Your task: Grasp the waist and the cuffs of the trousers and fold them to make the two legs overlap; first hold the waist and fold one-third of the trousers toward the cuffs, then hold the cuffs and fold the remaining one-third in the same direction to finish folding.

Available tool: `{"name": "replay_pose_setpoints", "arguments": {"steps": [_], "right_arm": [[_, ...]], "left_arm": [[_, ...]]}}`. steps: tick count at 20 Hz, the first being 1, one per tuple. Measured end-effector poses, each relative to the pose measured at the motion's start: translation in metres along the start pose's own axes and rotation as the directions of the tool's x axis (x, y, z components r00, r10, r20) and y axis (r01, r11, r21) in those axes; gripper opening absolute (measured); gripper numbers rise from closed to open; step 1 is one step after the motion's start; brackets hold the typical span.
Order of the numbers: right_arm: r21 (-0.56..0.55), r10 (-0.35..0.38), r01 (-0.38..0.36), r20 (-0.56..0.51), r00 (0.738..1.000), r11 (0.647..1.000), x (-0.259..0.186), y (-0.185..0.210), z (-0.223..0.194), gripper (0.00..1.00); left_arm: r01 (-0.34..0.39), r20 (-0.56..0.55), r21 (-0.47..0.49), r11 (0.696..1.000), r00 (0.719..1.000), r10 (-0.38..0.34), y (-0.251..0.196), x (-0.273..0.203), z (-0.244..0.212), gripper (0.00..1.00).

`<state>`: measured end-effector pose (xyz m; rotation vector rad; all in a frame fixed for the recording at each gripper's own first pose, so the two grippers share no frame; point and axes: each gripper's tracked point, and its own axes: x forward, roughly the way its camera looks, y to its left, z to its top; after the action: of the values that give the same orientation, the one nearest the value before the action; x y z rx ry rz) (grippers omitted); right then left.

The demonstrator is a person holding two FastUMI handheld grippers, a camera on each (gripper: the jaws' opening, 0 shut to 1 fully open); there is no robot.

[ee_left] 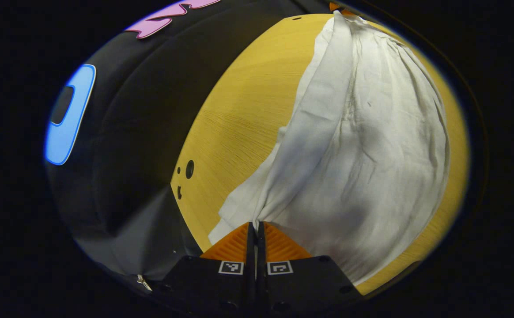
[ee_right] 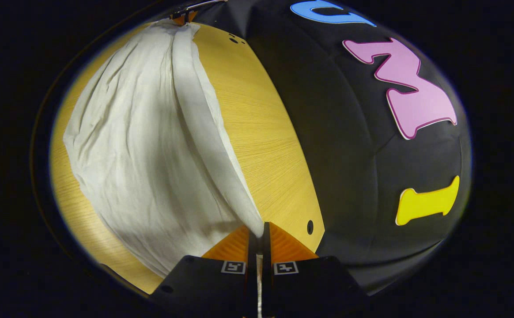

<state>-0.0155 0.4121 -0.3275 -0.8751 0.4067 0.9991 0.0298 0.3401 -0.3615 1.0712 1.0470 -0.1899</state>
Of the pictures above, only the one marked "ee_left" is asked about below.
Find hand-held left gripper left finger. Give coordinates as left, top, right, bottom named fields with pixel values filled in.
left=151, top=222, right=257, bottom=317

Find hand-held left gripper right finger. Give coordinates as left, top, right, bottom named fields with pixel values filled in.
left=257, top=222, right=366, bottom=317

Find white jeans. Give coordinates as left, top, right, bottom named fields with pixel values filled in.
left=208, top=11, right=451, bottom=286

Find black backdrop cloth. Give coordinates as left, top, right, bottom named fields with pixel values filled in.
left=44, top=0, right=333, bottom=285

